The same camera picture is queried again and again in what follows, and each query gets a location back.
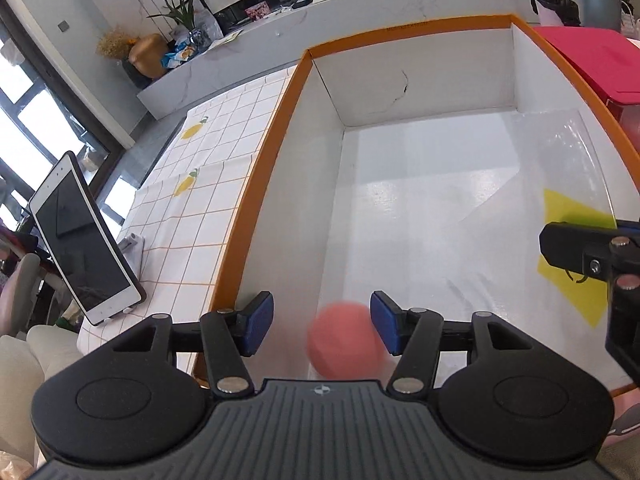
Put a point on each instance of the pink garment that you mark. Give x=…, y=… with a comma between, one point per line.
x=627, y=410

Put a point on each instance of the beige cloth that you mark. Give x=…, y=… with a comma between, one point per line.
x=35, y=360

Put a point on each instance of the blue glass jar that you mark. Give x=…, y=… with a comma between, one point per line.
x=197, y=36

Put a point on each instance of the small black box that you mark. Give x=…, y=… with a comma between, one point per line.
x=302, y=1

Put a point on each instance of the yellow paper envelopes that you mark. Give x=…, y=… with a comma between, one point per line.
x=227, y=36

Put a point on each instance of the golden vase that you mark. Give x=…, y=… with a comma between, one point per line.
x=149, y=55

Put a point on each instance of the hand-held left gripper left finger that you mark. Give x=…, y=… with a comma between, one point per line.
x=260, y=322

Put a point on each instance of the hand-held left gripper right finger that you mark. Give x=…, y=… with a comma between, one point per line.
x=385, y=325

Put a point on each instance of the pink bin with black bag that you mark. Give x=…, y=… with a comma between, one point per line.
x=555, y=10

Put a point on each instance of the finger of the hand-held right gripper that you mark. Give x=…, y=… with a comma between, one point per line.
x=565, y=245

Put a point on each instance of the white tablet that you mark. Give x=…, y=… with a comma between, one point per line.
x=80, y=240

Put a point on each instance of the grey chair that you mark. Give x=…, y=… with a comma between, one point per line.
x=20, y=285

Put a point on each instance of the green potted plant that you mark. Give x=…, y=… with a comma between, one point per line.
x=182, y=7

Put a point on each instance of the orange-rimmed white cardboard box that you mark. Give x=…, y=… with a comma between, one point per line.
x=425, y=210

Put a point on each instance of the dried yellow flowers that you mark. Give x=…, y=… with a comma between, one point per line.
x=114, y=42

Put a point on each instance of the pink photo card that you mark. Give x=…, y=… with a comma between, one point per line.
x=258, y=11

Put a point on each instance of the clear plastic bag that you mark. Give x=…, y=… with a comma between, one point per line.
x=207, y=22

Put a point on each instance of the checked lemon-print tablecloth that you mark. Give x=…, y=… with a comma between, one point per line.
x=200, y=170

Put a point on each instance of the yellow paper sheet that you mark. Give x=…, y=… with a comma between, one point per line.
x=570, y=205

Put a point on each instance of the red box lid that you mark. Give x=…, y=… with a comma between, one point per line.
x=600, y=60

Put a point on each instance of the pink soft ball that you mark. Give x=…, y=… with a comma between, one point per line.
x=340, y=342

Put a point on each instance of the white marble television counter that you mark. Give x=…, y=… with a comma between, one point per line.
x=260, y=60

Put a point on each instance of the blue snack bags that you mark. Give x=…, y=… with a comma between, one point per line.
x=181, y=54

